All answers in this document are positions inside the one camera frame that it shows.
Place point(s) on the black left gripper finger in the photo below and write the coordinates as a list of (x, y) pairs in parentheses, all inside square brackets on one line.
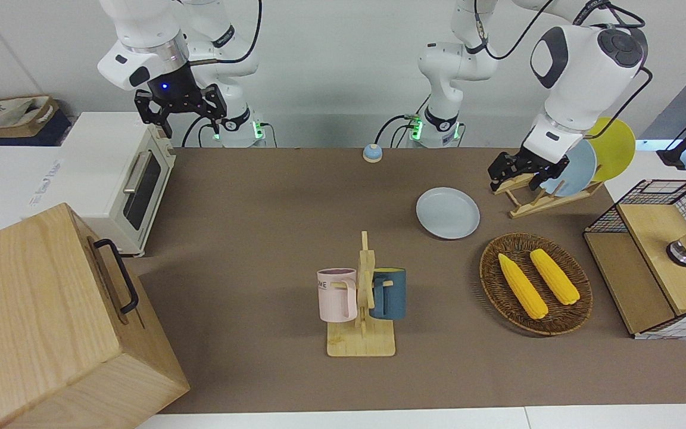
[(551, 176), (501, 171)]

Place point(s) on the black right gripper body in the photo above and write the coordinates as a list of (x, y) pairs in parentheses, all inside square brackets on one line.
[(173, 89)]

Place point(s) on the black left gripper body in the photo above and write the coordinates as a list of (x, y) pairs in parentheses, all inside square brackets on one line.
[(530, 162)]

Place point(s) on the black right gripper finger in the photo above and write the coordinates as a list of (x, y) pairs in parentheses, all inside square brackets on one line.
[(217, 124), (165, 126)]

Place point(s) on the gray plate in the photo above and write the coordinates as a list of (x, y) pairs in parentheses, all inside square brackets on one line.
[(448, 213)]

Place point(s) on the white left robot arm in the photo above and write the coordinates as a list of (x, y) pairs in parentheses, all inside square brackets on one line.
[(581, 65)]

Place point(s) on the wooden plate rack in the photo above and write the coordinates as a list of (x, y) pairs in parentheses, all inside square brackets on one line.
[(542, 199)]

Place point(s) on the light blue plate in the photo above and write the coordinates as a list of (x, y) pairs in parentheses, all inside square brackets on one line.
[(578, 170)]

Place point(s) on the yellow plate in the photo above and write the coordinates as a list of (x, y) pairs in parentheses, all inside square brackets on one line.
[(616, 149)]

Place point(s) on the white toaster oven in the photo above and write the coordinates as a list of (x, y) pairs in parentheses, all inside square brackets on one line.
[(111, 155)]

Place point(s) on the brown table mat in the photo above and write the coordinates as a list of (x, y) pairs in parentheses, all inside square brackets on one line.
[(259, 208)]

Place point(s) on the short yellow corn cob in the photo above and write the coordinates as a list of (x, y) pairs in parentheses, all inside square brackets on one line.
[(555, 277)]

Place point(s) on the brown wicker basket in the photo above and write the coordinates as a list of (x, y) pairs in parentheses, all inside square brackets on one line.
[(498, 280)]

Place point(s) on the long yellow corn cob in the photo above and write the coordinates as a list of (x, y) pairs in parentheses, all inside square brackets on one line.
[(523, 286)]

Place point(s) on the dark blue bin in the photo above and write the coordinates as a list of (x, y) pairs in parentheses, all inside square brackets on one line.
[(51, 134)]

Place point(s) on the small blue wooden bell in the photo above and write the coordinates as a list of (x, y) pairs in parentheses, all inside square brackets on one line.
[(372, 154)]

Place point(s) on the cardboard box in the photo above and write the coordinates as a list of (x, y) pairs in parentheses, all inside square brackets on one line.
[(15, 126)]

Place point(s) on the dark blue mug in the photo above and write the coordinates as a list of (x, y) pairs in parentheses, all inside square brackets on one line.
[(393, 295)]

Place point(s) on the pink mug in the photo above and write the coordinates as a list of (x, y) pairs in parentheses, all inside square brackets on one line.
[(336, 298)]

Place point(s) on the wooden mug tree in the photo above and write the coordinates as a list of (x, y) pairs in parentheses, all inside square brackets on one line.
[(361, 342)]

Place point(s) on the wooden cabinet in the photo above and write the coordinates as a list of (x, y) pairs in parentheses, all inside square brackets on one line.
[(39, 322)]

